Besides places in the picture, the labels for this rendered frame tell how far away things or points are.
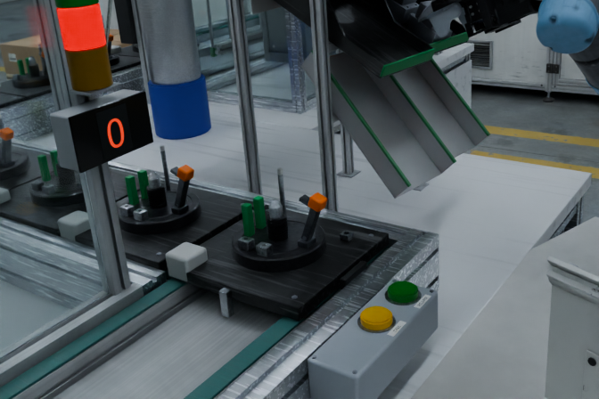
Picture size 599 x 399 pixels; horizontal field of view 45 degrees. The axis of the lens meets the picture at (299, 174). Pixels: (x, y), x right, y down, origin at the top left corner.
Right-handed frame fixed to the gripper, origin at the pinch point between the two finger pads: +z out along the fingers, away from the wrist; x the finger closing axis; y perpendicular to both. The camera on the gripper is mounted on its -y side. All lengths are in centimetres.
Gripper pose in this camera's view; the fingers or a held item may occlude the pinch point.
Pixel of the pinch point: (433, 12)
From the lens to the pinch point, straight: 129.0
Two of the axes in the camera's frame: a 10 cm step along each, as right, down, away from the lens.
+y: 2.8, 9.6, -0.2
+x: 8.0, -2.2, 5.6
